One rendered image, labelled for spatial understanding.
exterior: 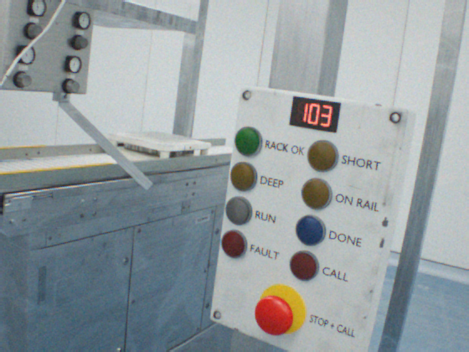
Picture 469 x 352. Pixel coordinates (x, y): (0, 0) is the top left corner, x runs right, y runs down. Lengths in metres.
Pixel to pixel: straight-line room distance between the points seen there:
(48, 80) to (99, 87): 4.26
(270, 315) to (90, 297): 1.01
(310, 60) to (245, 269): 0.23
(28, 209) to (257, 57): 3.44
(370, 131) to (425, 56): 3.58
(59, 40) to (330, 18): 0.68
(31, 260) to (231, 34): 3.55
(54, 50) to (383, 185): 0.79
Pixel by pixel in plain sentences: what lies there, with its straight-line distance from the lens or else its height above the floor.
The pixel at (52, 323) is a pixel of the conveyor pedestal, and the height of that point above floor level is 0.55.
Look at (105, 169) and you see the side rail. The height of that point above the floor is 0.96.
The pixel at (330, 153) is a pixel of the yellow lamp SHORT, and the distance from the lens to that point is 0.46.
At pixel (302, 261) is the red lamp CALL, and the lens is 0.48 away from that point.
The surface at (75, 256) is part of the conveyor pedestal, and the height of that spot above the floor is 0.72.
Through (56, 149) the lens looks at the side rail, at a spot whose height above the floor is 0.96.
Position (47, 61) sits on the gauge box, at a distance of 1.07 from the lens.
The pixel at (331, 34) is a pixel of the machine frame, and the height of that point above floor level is 1.28.
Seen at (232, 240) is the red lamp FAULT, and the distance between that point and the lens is 0.51.
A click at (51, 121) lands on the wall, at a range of 5.83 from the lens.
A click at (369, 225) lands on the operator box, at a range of 0.46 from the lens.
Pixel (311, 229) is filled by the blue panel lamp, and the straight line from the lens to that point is 0.47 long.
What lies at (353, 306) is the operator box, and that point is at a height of 1.02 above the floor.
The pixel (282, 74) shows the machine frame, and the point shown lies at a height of 1.23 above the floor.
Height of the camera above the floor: 1.20
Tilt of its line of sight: 10 degrees down
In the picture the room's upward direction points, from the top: 8 degrees clockwise
